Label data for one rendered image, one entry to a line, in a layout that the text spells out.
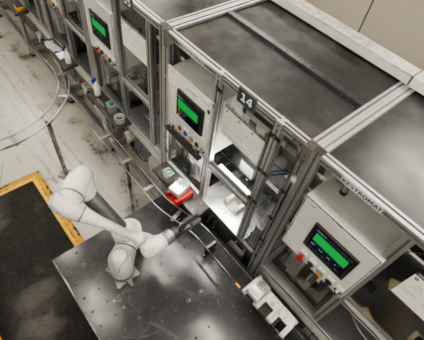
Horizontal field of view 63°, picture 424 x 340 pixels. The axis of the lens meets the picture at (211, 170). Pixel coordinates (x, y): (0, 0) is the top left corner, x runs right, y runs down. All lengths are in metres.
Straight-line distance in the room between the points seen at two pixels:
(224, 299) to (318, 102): 1.46
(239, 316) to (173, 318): 0.44
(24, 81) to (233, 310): 3.95
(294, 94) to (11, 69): 4.31
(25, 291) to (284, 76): 2.69
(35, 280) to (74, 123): 1.90
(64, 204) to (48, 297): 1.50
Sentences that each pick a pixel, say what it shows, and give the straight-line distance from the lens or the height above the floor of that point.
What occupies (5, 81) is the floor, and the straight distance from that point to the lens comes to 5.30.
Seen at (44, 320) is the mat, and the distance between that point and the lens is 3.33.
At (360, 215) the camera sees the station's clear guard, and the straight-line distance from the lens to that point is 1.60.
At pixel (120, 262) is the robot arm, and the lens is 2.35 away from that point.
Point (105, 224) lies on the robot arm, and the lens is 2.06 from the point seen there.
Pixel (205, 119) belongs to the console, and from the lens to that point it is 2.03.
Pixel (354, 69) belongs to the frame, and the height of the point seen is 2.01.
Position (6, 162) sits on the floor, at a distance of 4.30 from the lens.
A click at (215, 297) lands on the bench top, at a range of 2.55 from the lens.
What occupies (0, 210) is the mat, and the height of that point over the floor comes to 0.01.
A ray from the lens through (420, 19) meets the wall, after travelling 5.16.
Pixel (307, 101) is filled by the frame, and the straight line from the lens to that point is 1.79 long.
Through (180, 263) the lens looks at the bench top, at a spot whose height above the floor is 0.68.
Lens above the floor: 3.08
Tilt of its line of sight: 52 degrees down
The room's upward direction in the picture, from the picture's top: 10 degrees clockwise
